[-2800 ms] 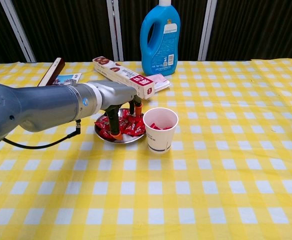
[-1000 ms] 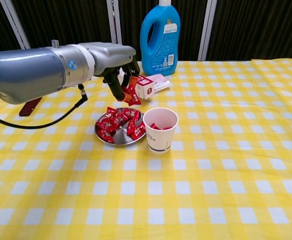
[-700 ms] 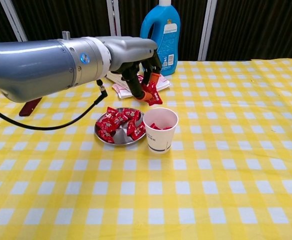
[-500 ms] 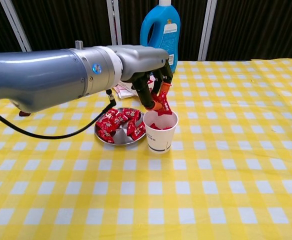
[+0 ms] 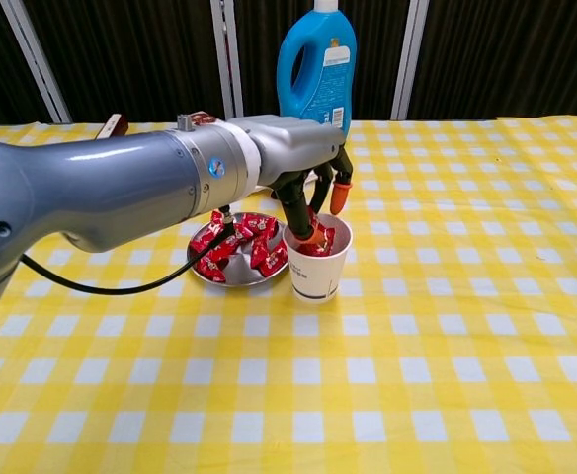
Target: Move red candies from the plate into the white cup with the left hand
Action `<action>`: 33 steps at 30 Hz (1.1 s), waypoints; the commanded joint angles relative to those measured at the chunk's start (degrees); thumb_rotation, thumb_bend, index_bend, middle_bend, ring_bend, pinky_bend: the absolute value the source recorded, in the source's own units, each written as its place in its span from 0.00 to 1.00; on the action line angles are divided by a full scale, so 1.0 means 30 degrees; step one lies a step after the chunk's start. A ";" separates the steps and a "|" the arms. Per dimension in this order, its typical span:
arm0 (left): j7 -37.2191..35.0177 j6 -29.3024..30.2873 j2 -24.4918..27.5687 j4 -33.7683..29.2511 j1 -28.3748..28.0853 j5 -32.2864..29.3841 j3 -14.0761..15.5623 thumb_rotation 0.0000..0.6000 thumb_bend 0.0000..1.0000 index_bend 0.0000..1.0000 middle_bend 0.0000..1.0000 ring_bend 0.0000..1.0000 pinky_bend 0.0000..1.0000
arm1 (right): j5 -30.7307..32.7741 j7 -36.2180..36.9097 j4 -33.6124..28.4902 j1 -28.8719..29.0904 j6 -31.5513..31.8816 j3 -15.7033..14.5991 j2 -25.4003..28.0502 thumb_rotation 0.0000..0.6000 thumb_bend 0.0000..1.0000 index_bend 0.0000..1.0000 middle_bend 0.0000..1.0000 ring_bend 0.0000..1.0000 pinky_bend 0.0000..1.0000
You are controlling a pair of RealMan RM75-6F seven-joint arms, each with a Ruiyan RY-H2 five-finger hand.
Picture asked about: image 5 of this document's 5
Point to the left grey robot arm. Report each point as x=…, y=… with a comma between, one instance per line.
x=96, y=182

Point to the white partition post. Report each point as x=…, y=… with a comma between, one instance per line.
x=36, y=59
x=409, y=59
x=226, y=59

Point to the silver metal plate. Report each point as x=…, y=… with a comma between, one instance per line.
x=241, y=269

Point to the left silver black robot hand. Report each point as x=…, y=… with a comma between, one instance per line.
x=298, y=148

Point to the white paper cup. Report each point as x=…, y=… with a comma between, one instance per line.
x=313, y=281

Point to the yellow white checkered tablecloth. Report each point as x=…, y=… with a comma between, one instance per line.
x=417, y=345

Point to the long white red-label box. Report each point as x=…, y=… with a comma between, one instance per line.
x=204, y=118

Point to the blue detergent pump bottle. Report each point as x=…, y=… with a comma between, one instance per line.
x=318, y=99

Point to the long dark maroon box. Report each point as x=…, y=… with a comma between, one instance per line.
x=114, y=126

